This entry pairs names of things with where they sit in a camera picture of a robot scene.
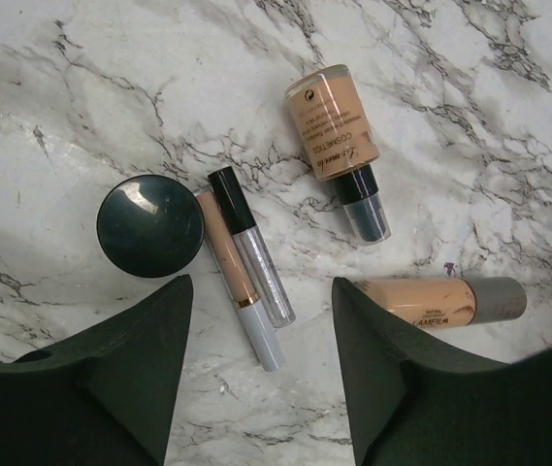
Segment beige concealer tube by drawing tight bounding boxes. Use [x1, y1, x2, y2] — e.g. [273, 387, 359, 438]
[355, 277, 528, 329]

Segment slim concealer tube white cap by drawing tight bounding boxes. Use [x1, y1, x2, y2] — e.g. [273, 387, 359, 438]
[196, 189, 285, 372]

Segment small black round jar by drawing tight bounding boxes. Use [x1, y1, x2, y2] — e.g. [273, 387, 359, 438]
[96, 175, 206, 279]

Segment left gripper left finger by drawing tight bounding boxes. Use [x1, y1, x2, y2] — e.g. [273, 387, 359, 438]
[0, 275, 193, 465]

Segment clear lip gloss tube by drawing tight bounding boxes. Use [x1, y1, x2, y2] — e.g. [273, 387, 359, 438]
[208, 166, 296, 328]

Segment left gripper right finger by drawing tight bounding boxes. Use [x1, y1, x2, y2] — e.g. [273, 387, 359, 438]
[332, 278, 552, 465]

